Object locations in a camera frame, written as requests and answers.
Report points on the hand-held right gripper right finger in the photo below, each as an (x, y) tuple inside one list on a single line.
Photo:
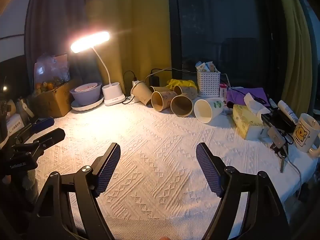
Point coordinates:
[(208, 170)]

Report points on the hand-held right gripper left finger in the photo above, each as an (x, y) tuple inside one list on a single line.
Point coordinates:
[(109, 166)]

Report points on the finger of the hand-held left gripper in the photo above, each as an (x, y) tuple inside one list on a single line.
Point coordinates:
[(42, 125), (47, 138)]

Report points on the white paper cup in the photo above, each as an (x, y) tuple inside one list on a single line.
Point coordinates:
[(207, 109)]

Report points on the brown paper cup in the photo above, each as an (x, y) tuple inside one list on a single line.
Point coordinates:
[(187, 90), (160, 89), (162, 100), (182, 104), (141, 92)]

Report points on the cardboard box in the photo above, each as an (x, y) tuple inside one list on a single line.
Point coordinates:
[(53, 100)]

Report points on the white plate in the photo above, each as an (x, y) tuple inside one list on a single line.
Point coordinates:
[(87, 106)]

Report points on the clear plastic bag of fruit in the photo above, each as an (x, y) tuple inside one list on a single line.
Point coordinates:
[(51, 71)]

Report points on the purple bowl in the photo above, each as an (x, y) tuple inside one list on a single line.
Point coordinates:
[(86, 92)]

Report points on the white textured tablecloth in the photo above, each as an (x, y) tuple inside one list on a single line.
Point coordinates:
[(160, 142)]

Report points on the yellow tissue box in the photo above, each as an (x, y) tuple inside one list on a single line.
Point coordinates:
[(246, 123)]

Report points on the white desk lamp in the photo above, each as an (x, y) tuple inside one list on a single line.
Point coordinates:
[(113, 93)]

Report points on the key bunch with fob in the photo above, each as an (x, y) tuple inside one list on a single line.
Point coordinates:
[(277, 140)]

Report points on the small red white box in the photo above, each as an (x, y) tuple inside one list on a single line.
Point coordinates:
[(223, 90)]

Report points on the white plastic basket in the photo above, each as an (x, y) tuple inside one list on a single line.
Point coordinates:
[(208, 83)]

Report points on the purple cloth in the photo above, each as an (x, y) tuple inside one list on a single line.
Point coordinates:
[(250, 92)]

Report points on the black device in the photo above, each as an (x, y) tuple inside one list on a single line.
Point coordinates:
[(281, 120)]

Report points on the yellow cloth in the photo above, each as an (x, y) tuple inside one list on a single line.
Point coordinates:
[(181, 83)]

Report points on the black power adapter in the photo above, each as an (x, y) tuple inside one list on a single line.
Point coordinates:
[(154, 81)]

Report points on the white tube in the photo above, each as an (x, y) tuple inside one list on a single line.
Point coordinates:
[(288, 110)]

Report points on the packets in basket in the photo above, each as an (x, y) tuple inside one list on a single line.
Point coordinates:
[(205, 66)]

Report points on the white bear print mug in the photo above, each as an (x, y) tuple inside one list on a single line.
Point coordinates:
[(305, 132)]

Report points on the dark grey curtain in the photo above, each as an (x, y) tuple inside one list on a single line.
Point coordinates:
[(52, 20)]

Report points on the yellow curtain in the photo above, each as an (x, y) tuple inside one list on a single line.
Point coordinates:
[(293, 42), (135, 30)]

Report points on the black window frame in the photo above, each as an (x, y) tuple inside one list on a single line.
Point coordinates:
[(173, 25)]

